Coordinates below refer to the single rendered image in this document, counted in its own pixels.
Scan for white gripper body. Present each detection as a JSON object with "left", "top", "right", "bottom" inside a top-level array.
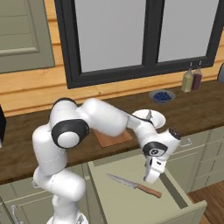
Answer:
[{"left": 143, "top": 157, "right": 169, "bottom": 185}]

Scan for open pale green drawer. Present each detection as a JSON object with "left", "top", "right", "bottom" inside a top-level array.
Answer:
[{"left": 87, "top": 150, "right": 208, "bottom": 224}]

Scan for wooden cutting board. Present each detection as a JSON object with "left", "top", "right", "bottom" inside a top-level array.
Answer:
[{"left": 93, "top": 128, "right": 135, "bottom": 149}]

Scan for white plate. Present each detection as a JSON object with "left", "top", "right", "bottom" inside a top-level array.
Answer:
[{"left": 132, "top": 108, "right": 167, "bottom": 130}]

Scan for pale green drawer front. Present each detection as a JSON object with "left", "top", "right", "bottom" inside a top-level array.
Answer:
[
  {"left": 0, "top": 164, "right": 88, "bottom": 207},
  {"left": 171, "top": 129, "right": 211, "bottom": 158}
]

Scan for grey piece of meat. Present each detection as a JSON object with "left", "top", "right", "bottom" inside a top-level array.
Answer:
[{"left": 144, "top": 109, "right": 153, "bottom": 122}]

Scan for pale green run of drawers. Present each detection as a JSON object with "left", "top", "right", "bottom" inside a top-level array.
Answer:
[{"left": 190, "top": 125, "right": 224, "bottom": 193}]

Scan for blueberries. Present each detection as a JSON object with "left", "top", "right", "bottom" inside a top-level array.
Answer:
[{"left": 153, "top": 91, "right": 172, "bottom": 102}]

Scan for grey bowl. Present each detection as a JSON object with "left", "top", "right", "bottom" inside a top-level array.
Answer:
[{"left": 148, "top": 88, "right": 177, "bottom": 105}]

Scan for yellow-green condiment bottle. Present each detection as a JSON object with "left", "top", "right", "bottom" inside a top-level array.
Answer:
[{"left": 180, "top": 62, "right": 195, "bottom": 94}]

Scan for dark red condiment bottle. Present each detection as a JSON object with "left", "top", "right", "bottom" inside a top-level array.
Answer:
[{"left": 191, "top": 60, "right": 204, "bottom": 92}]

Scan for grey rounded appliance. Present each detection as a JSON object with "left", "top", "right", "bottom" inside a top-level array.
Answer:
[{"left": 216, "top": 62, "right": 224, "bottom": 84}]

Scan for black framed window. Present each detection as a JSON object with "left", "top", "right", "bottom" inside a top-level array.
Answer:
[{"left": 53, "top": 0, "right": 224, "bottom": 90}]

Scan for black appliance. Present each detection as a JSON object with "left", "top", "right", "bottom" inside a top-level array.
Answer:
[{"left": 0, "top": 104, "right": 7, "bottom": 149}]

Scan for knife with wooden handle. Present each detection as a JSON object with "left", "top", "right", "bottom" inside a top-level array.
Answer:
[{"left": 106, "top": 172, "right": 163, "bottom": 200}]

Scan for silver drawer handle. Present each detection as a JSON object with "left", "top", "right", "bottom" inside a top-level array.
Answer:
[
  {"left": 178, "top": 137, "right": 193, "bottom": 148},
  {"left": 31, "top": 179, "right": 42, "bottom": 191}
]

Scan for silver cupboard handle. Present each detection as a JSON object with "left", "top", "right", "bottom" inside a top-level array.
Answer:
[{"left": 10, "top": 204, "right": 19, "bottom": 224}]

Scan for pale green wall cupboard door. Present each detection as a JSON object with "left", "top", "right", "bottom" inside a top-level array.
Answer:
[{"left": 0, "top": 0, "right": 56, "bottom": 74}]

